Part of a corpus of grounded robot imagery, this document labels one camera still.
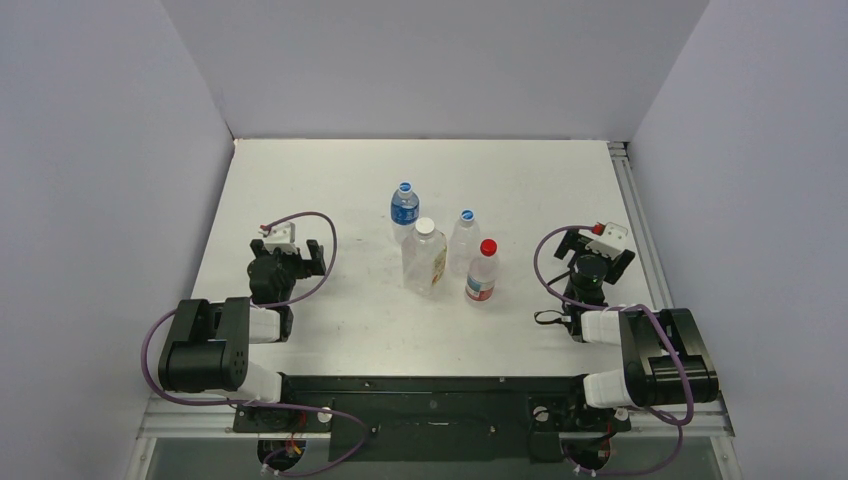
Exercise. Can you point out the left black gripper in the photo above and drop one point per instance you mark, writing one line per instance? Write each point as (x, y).
(303, 265)

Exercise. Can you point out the clear bottle blue cap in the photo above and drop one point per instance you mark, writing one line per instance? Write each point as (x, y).
(464, 242)

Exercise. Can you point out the blue label water bottle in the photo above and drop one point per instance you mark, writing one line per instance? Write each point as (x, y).
(404, 211)

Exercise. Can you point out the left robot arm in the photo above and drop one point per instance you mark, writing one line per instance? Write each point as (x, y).
(207, 346)

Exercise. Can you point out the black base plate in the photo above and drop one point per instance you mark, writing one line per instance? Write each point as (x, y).
(423, 419)

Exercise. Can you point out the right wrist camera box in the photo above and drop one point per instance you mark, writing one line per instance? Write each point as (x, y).
(607, 239)

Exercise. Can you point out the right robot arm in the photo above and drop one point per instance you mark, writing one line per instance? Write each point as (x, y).
(664, 360)

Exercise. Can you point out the aluminium rail frame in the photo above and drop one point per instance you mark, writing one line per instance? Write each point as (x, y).
(363, 320)

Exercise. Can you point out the red cap clear bottle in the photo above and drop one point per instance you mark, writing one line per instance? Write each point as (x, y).
(483, 272)

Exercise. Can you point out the large clear white-cap bottle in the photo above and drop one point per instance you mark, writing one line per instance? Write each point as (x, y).
(424, 255)

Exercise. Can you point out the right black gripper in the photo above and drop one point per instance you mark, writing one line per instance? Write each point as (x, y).
(568, 242)

